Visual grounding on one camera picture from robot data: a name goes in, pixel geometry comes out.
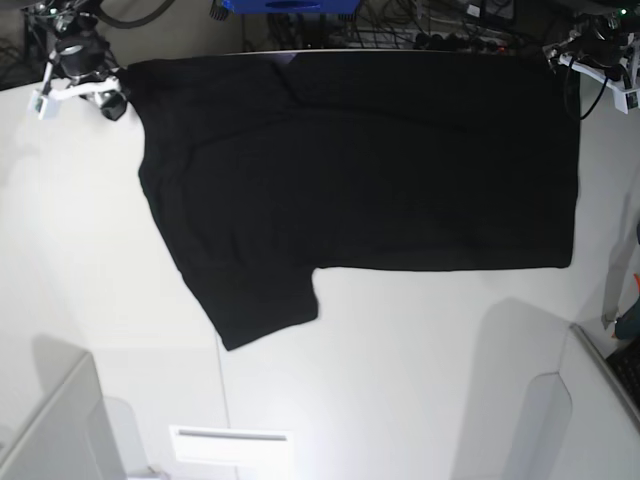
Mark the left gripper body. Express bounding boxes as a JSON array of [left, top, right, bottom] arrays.
[[547, 33, 633, 83]]

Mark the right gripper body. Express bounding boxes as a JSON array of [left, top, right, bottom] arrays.
[[49, 34, 118, 81]]

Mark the black T-shirt with print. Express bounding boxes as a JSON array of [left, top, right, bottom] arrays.
[[123, 52, 580, 350]]

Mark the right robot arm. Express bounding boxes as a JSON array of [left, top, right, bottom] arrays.
[[23, 1, 173, 121]]

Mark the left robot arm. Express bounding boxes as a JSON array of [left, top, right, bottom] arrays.
[[544, 1, 639, 89]]

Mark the black power strip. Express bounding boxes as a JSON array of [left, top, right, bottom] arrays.
[[413, 33, 508, 55]]

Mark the blue box at top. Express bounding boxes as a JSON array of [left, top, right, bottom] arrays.
[[221, 0, 360, 15]]

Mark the black keyboard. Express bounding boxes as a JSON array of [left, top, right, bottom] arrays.
[[607, 339, 640, 407]]

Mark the grey cabinet lower left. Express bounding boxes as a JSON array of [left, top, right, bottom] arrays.
[[1, 353, 127, 480]]

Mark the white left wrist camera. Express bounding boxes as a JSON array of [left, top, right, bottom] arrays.
[[613, 89, 639, 114]]

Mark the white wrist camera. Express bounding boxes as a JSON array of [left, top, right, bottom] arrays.
[[613, 89, 639, 114], [29, 90, 60, 120]]

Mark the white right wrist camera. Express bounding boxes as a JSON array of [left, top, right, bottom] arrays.
[[29, 90, 60, 120]]

